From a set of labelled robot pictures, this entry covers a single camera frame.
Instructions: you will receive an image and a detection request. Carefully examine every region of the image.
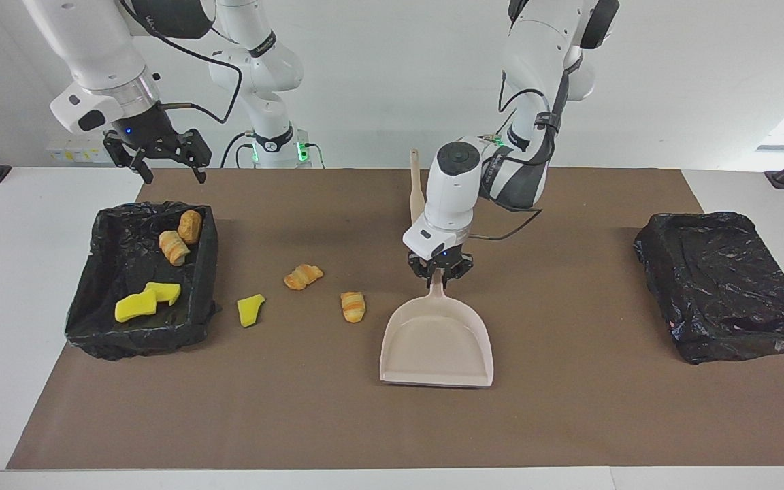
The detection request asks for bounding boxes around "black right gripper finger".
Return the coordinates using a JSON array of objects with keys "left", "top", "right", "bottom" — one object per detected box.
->
[
  {"left": 174, "top": 128, "right": 212, "bottom": 184},
  {"left": 103, "top": 133, "right": 154, "bottom": 184}
]

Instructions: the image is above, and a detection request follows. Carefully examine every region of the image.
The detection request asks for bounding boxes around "beige hand brush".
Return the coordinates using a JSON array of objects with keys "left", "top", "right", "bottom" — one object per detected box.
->
[{"left": 409, "top": 149, "right": 427, "bottom": 225}]

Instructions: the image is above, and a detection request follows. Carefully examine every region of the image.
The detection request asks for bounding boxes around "beige plastic dustpan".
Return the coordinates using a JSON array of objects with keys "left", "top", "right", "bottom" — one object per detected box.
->
[{"left": 379, "top": 269, "right": 495, "bottom": 389}]

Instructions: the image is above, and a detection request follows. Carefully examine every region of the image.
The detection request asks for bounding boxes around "brown toy bread roll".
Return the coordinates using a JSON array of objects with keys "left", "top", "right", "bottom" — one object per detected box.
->
[{"left": 178, "top": 210, "right": 203, "bottom": 246}]

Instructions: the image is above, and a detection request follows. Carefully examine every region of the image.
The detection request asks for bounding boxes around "toy croissant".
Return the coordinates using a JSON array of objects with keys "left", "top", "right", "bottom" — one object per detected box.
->
[
  {"left": 340, "top": 291, "right": 367, "bottom": 323},
  {"left": 159, "top": 230, "right": 191, "bottom": 267},
  {"left": 283, "top": 263, "right": 325, "bottom": 291}
]

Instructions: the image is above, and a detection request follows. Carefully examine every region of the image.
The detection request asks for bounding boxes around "green and yellow sponge piece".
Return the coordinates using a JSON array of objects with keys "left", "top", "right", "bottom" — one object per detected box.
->
[{"left": 144, "top": 282, "right": 182, "bottom": 306}]

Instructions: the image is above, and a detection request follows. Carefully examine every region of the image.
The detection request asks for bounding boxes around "black bag lined bin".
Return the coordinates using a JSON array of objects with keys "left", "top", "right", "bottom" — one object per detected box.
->
[
  {"left": 634, "top": 212, "right": 784, "bottom": 365},
  {"left": 65, "top": 201, "right": 221, "bottom": 361}
]

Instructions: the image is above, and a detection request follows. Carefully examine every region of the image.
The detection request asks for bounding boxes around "white power strip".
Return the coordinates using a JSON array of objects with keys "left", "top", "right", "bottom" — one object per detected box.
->
[{"left": 45, "top": 133, "right": 110, "bottom": 164}]

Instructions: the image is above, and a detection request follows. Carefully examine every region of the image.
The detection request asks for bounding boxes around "brown table mat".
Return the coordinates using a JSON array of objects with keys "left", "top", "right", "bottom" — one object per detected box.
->
[{"left": 6, "top": 168, "right": 784, "bottom": 470}]

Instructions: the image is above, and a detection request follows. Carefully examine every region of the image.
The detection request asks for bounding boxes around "black base cable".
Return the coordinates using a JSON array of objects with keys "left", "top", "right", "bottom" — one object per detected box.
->
[{"left": 220, "top": 131, "right": 253, "bottom": 169}]

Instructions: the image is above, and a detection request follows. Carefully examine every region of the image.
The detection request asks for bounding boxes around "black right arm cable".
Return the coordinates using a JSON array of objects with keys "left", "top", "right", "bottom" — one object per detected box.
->
[{"left": 120, "top": 0, "right": 243, "bottom": 127}]

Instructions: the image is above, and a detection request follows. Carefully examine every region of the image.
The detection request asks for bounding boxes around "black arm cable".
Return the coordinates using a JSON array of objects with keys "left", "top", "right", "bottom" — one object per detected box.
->
[
  {"left": 120, "top": 0, "right": 243, "bottom": 127},
  {"left": 470, "top": 68, "right": 563, "bottom": 242}
]

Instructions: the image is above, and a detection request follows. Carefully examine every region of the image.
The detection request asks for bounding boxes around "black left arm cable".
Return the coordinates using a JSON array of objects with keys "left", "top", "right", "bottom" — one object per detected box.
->
[{"left": 470, "top": 68, "right": 563, "bottom": 242}]

